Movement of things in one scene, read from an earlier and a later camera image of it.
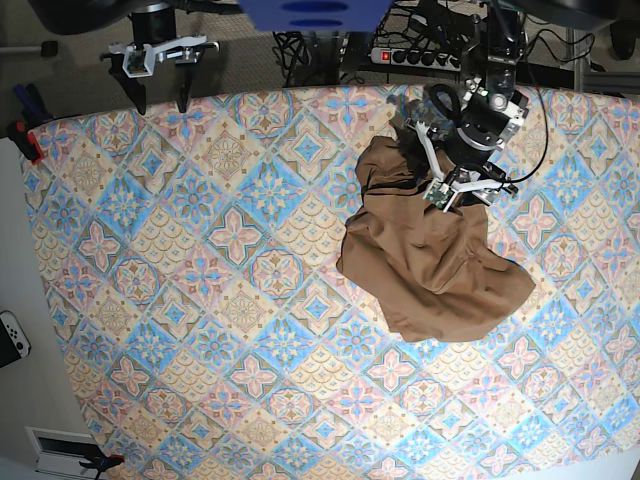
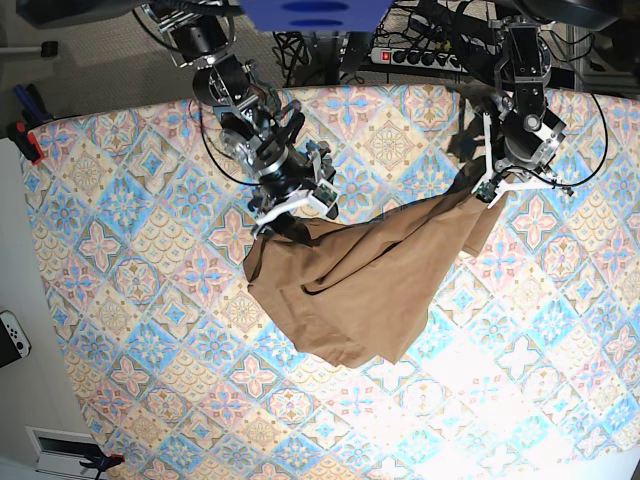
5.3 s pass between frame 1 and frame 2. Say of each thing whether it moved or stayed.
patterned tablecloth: stayed
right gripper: moved
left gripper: moved
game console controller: stayed
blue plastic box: stayed
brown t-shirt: moved
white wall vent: stayed
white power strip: stayed
